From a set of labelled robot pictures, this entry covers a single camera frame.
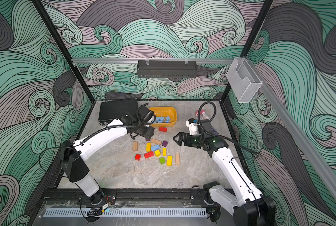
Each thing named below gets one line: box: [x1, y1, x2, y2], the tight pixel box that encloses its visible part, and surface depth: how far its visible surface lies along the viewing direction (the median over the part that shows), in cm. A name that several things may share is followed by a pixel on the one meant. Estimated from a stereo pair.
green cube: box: [159, 157, 166, 165], surface depth 88 cm
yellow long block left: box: [146, 142, 152, 152], surface depth 94 cm
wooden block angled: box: [151, 138, 162, 145], surface depth 96 cm
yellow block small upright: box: [162, 147, 168, 156], surface depth 91 cm
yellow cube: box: [154, 149, 161, 158], surface depth 89 cm
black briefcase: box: [98, 98, 139, 125], surface depth 115 cm
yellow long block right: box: [166, 155, 173, 167], surface depth 87 cm
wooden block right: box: [175, 153, 180, 166], surface depth 88 cm
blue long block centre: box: [151, 144, 160, 152], surface depth 94 cm
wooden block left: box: [132, 141, 138, 152], surface depth 92 cm
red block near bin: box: [158, 126, 168, 133], surface depth 103 cm
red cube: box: [134, 153, 142, 162], surface depth 89 cm
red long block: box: [144, 151, 154, 159], surface depth 90 cm
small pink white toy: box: [195, 109, 209, 120], surface depth 109 cm
